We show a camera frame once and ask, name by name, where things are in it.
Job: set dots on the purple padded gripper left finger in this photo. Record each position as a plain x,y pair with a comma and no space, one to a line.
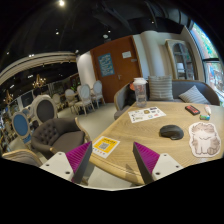
70,166

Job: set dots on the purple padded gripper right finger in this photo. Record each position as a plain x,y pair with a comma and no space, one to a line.
153,166

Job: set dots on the black computer mouse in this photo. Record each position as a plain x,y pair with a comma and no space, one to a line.
172,131

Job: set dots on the cat-shaped mouse pad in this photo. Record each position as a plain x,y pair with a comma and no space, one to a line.
204,140

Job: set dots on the dark grey tufted armchair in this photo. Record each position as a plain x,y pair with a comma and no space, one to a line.
58,135

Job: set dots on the yellow QR code sticker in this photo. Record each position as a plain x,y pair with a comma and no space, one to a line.
104,146

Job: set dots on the beige chair back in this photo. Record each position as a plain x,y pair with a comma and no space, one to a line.
25,156

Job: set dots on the white sticker menu sheet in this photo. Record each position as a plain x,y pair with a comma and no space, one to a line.
145,114

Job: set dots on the grey oval-back chair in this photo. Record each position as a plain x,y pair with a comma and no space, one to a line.
44,108

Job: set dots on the blue oval-back chair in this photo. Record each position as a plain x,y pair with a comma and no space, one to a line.
21,127

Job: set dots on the small green pack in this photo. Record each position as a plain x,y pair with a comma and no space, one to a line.
204,117

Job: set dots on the grey curved sofa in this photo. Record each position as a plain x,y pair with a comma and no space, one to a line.
125,97

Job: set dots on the white dining chair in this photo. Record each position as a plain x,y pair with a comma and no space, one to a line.
97,94
84,93

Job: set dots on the small white tube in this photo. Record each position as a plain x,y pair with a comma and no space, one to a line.
208,109

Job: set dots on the striped grey cushion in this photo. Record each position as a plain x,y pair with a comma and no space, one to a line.
160,88

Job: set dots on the light grey striped pillow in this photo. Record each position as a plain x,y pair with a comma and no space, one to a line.
193,95

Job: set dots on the clear plastic water bottle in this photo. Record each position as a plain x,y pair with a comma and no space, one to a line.
140,91

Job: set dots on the golden chandelier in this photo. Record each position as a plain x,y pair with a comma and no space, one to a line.
39,82

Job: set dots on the blue poster on door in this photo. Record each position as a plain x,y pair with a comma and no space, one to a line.
106,65

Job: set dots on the orange wooden door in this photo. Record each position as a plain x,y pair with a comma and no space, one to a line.
125,62

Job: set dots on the wooden display cabinet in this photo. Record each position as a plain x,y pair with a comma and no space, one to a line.
182,60

